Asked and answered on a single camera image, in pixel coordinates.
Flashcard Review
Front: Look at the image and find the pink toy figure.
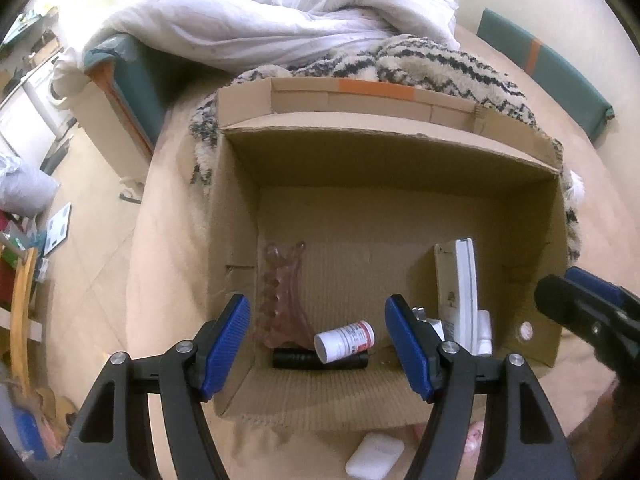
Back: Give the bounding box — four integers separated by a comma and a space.
414, 418, 486, 468

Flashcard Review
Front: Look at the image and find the white duvet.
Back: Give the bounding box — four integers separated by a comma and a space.
52, 0, 460, 98

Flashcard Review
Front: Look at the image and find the white remote control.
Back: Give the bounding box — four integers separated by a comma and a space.
434, 238, 478, 354

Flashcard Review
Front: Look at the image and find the white earbuds case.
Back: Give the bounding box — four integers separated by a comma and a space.
345, 432, 405, 480

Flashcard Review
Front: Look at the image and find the yellow wooden chair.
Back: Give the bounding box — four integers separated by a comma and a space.
1, 247, 41, 396

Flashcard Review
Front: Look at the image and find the black cylindrical flashlight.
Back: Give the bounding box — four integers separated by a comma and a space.
271, 348, 370, 372

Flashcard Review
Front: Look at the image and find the zigzag patterned fuzzy blanket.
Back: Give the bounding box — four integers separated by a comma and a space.
189, 35, 584, 264

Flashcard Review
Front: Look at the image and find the open cardboard box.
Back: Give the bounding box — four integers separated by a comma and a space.
207, 78, 568, 431

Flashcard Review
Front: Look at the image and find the green orange sofa armrest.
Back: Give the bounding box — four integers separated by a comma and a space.
82, 34, 180, 157

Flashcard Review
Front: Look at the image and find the green cushion with orange stripe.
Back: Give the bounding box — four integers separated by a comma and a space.
476, 9, 615, 143

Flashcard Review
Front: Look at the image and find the white bathroom scale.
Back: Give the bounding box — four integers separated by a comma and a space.
43, 202, 72, 257

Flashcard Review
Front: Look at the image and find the right hand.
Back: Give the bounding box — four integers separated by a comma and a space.
568, 378, 639, 479

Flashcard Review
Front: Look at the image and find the white pill bottle red label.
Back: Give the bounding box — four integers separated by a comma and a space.
314, 321, 375, 364

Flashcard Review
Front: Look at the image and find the grey stuffed bag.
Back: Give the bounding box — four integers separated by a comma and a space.
0, 154, 60, 218

